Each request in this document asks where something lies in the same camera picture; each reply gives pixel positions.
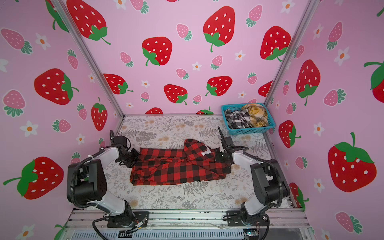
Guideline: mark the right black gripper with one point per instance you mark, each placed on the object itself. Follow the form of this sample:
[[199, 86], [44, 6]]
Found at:
[[218, 151]]

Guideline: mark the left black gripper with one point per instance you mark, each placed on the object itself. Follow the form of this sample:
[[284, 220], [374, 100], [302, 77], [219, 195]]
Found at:
[[131, 164]]

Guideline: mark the red black plaid shirt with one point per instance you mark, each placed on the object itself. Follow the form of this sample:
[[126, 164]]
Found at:
[[195, 162]]

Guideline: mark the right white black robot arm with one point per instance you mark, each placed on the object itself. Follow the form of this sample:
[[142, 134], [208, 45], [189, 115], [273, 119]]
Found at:
[[269, 183]]

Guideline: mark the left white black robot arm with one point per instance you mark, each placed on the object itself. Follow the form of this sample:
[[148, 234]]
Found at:
[[87, 185]]

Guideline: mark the black white plaid shirt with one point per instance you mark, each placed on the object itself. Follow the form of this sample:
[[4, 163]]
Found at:
[[239, 119]]

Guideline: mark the teal plastic basket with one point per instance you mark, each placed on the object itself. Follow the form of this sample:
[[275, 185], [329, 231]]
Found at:
[[250, 130]]

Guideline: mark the yellow plaid shirt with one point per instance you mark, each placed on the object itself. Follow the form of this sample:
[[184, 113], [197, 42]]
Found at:
[[258, 115]]

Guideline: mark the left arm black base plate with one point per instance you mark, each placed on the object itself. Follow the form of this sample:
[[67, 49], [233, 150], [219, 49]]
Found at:
[[137, 218]]

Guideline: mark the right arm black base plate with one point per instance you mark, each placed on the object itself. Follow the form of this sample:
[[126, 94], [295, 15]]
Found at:
[[240, 218]]

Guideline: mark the aluminium rail frame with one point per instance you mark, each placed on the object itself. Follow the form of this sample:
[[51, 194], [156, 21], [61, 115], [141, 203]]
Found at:
[[211, 224]]

